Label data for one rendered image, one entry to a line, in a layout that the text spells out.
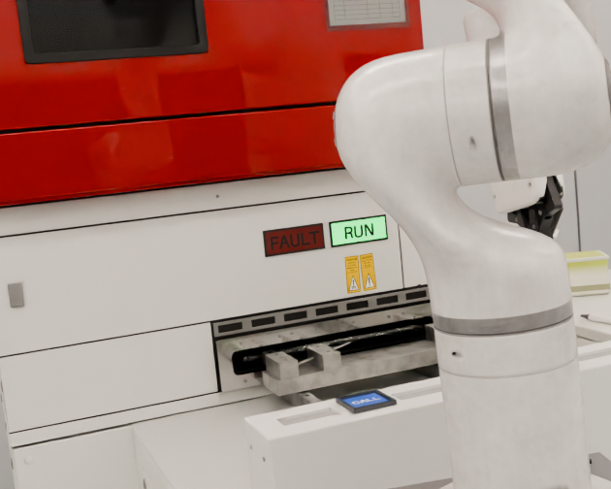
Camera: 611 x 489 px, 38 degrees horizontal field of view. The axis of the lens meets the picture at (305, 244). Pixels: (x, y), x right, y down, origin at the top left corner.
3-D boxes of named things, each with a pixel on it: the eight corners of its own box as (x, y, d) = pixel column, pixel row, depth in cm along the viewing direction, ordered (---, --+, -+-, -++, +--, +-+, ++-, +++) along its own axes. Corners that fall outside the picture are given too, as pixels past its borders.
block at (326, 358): (307, 362, 162) (305, 345, 162) (325, 358, 163) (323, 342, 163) (324, 371, 155) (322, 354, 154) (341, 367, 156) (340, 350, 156)
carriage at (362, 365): (263, 386, 160) (262, 371, 159) (442, 350, 172) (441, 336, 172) (277, 397, 152) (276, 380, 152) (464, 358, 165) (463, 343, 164)
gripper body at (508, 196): (470, 135, 119) (487, 217, 118) (513, 114, 109) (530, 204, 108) (519, 129, 121) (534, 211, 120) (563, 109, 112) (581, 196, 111)
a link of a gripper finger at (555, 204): (529, 151, 112) (516, 186, 116) (562, 188, 107) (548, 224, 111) (536, 150, 113) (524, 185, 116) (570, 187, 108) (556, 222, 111)
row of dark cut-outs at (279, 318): (213, 336, 160) (211, 323, 160) (429, 298, 175) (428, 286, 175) (214, 337, 160) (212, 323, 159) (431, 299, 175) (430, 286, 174)
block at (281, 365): (266, 370, 160) (264, 353, 159) (283, 366, 161) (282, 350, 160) (280, 379, 152) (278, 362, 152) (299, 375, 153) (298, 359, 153)
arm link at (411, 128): (574, 329, 70) (542, 23, 68) (347, 344, 76) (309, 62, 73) (573, 297, 82) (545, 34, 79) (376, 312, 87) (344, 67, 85)
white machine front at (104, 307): (10, 443, 151) (-23, 210, 146) (434, 358, 179) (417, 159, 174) (11, 449, 148) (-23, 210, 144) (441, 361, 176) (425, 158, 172)
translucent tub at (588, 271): (559, 290, 161) (556, 252, 160) (601, 286, 161) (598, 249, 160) (567, 298, 154) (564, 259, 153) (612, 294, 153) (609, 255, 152)
